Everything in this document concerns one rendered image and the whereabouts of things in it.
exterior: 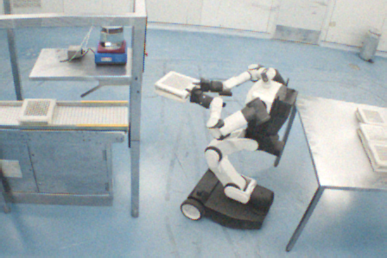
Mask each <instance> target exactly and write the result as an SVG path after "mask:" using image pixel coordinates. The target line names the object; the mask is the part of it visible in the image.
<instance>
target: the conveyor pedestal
mask: <svg viewBox="0 0 387 258"><path fill-rule="evenodd" d="M0 179H1V182H2V184H3V189H4V191H5V193H6V196H7V199H8V203H15V204H30V205H33V204H36V205H70V206H75V205H78V206H102V207H104V206H112V199H113V198H114V194H113V188H114V178H113V169H112V142H102V145H95V142H28V144H22V142H19V141H0Z"/></svg>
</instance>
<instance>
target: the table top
mask: <svg viewBox="0 0 387 258"><path fill-rule="evenodd" d="M295 106H296V110H297V112H298V115H299V118H300V121H301V126H302V129H303V133H304V135H305V140H306V142H307V146H308V149H309V150H308V152H309V153H310V158H311V160H312V164H313V166H314V173H315V175H316V179H317V183H318V187H319V188H320V189H330V190H332V189H335V190H345V191H346V190H349V191H363V192H365V191H368V192H387V173H385V172H378V171H376V172H375V171H373V168H372V165H371V160H370V158H369V156H367V153H366V151H365V149H364V146H363V143H362V141H361V138H360V135H358V131H356V129H357V128H358V125H359V120H358V118H357V117H356V115H355V111H356V108H357V106H358V107H362V108H367V109H374V110H380V112H381V114H382V115H383V117H384V119H385V121H386V122H387V108H383V107H375V106H370V105H366V104H355V103H349V102H345V101H339V100H335V99H330V98H316V97H310V96H306V95H301V94H298V96H297V98H296V100H295Z"/></svg>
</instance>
